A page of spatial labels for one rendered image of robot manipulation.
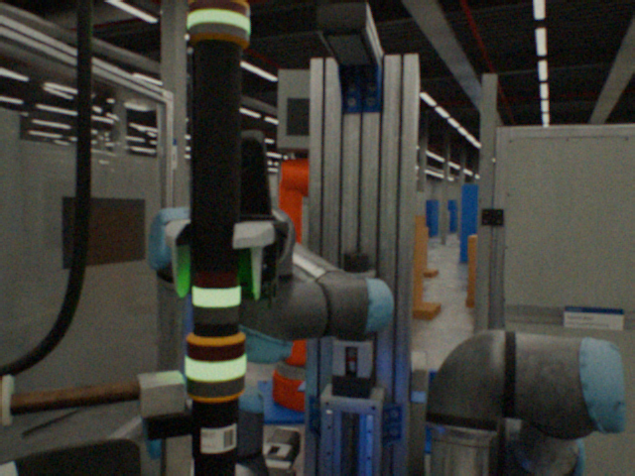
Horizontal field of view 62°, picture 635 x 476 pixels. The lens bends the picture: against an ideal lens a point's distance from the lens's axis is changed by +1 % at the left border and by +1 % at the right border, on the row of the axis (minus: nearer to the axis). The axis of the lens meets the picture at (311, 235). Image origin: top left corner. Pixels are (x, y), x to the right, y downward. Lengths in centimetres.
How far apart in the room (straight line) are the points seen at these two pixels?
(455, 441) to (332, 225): 65
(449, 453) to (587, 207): 159
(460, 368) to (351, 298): 17
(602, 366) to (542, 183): 150
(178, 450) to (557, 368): 49
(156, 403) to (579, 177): 199
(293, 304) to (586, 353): 37
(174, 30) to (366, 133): 643
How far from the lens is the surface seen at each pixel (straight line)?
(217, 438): 41
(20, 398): 40
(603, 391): 76
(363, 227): 125
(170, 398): 40
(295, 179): 439
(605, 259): 226
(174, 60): 747
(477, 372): 75
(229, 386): 40
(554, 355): 76
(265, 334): 65
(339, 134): 127
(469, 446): 77
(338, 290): 70
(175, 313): 106
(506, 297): 220
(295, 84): 440
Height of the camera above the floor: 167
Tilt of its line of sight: 3 degrees down
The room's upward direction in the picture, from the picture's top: 1 degrees clockwise
